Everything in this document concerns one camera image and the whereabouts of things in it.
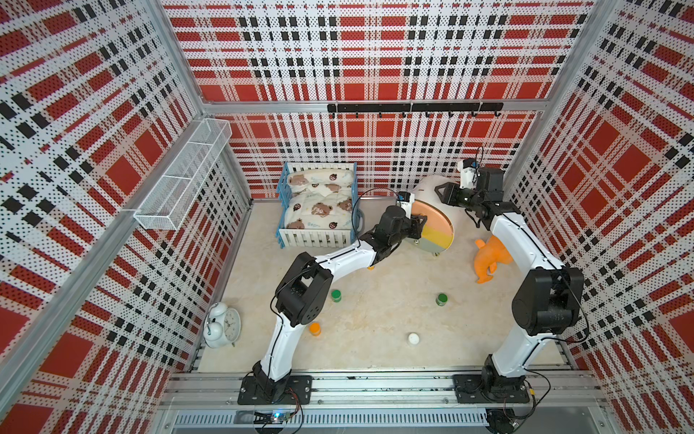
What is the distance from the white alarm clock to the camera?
75 cm

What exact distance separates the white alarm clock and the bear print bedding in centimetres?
38

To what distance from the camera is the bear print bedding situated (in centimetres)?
106
